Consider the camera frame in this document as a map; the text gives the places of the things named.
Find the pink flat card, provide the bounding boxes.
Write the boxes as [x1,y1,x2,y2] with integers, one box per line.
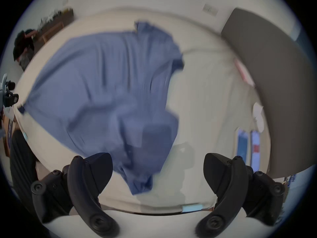
[234,58,256,87]

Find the white hand controller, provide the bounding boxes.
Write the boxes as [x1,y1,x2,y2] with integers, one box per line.
[252,102,265,133]

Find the white card with red label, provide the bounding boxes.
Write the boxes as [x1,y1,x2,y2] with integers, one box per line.
[250,130,261,173]

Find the grey padded headboard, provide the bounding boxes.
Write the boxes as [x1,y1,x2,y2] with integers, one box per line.
[221,7,317,178]

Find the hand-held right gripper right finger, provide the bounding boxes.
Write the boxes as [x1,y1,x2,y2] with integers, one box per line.
[195,153,286,236]

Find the bed with beige sheet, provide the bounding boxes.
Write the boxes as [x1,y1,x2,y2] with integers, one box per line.
[12,6,273,215]

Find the wooden shelf with items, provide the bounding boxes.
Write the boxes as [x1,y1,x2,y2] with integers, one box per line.
[37,7,75,49]

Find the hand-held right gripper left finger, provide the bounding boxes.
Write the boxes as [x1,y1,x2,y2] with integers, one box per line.
[31,152,120,238]

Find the blue shirt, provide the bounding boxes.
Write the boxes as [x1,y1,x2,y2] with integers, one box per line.
[18,21,185,195]

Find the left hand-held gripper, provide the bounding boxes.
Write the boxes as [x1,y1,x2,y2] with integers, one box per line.
[0,74,19,109]

